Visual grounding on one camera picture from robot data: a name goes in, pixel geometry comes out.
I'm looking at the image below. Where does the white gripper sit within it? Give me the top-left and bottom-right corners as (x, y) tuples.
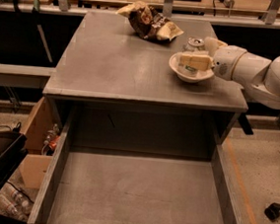
(178, 37), (246, 81)

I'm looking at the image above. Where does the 7up soda can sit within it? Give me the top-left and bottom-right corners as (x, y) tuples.
(177, 37), (205, 78)

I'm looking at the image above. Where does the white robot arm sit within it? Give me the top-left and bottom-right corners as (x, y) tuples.
(177, 37), (280, 110)

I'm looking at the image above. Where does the white paper bowl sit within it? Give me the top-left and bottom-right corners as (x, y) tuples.
(169, 52), (214, 84)

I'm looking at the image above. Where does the crumpled chip bag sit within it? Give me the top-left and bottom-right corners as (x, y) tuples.
(117, 1), (183, 41)

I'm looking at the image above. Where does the grey open drawer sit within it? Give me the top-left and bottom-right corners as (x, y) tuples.
(29, 105), (244, 224)

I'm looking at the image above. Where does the black chair caster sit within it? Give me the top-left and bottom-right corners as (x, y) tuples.
(264, 202), (280, 221)

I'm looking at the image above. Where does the cardboard box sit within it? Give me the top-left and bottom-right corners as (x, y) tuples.
(20, 97), (54, 189)

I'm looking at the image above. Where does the plastic water bottle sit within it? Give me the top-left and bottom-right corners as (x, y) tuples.
(0, 193), (27, 222)
(4, 184), (33, 214)

